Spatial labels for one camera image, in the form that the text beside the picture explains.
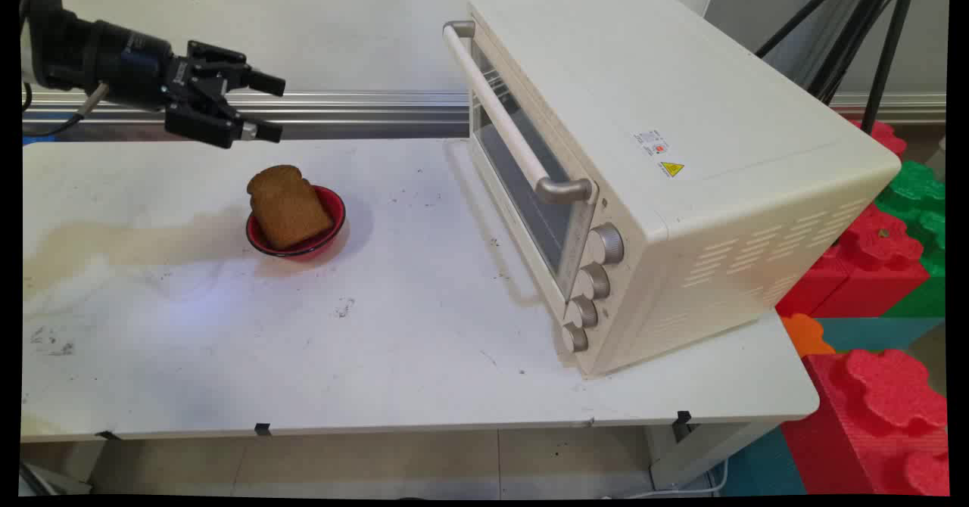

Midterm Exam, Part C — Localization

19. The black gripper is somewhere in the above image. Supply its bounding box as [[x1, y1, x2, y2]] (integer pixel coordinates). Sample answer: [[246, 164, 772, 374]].
[[85, 23, 286, 150]]

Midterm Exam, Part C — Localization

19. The glass oven door with handle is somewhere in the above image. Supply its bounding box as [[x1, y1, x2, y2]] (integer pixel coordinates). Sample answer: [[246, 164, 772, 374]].
[[443, 20, 600, 305]]

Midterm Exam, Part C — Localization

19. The brown toast bread slice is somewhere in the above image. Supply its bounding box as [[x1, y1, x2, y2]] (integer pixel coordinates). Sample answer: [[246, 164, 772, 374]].
[[247, 164, 335, 251]]

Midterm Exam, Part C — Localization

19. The small red bowl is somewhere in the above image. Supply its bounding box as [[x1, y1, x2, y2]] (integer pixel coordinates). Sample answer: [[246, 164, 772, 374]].
[[245, 185, 347, 260]]

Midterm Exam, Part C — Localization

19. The white printed label sticker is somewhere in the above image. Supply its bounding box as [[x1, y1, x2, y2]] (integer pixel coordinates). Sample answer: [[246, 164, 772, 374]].
[[633, 129, 671, 157]]

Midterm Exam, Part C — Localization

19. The cream toaster oven body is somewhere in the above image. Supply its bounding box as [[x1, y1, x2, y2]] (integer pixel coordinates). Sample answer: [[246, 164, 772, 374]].
[[463, 0, 902, 378]]

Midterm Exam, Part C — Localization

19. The white table leg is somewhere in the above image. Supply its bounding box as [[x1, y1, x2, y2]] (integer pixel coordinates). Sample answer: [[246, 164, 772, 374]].
[[646, 419, 780, 491]]

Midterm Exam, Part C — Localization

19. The orange foam block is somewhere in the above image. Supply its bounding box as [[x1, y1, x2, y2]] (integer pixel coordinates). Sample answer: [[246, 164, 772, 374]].
[[781, 313, 837, 359]]

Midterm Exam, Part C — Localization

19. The teal foam floor mat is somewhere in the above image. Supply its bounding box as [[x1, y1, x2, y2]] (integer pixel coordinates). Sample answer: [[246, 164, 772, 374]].
[[712, 427, 808, 497]]

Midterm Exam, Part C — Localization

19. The small red foam block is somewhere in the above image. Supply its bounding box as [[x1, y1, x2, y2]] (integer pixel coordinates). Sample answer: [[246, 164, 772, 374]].
[[848, 117, 908, 157]]

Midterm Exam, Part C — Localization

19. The black tripod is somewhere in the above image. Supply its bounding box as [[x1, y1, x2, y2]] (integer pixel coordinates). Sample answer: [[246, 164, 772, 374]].
[[756, 0, 919, 134]]

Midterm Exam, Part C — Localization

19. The red foam block with knobs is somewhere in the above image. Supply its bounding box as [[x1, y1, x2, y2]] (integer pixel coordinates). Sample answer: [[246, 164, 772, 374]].
[[776, 203, 930, 319]]

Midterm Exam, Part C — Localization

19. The teal foam block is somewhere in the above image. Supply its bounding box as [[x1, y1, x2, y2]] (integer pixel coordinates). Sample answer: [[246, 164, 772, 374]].
[[814, 316, 946, 353]]

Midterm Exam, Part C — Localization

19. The green foam block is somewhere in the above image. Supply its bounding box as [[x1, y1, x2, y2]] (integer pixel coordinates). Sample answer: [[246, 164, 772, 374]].
[[874, 160, 947, 319]]

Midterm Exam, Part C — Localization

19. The large red foam block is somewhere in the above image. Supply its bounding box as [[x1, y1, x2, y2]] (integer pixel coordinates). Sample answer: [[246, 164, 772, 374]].
[[780, 348, 950, 497]]

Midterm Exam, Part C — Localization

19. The black cable with grey plug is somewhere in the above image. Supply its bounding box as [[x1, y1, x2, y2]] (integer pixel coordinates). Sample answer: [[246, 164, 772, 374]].
[[23, 82, 111, 138]]

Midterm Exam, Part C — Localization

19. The aluminium rail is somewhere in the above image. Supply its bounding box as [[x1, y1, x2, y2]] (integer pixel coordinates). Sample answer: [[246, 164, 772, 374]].
[[23, 89, 947, 126]]

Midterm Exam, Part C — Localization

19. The white floor cable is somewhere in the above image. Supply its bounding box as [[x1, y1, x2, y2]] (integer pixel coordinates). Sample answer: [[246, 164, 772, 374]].
[[606, 458, 729, 500]]

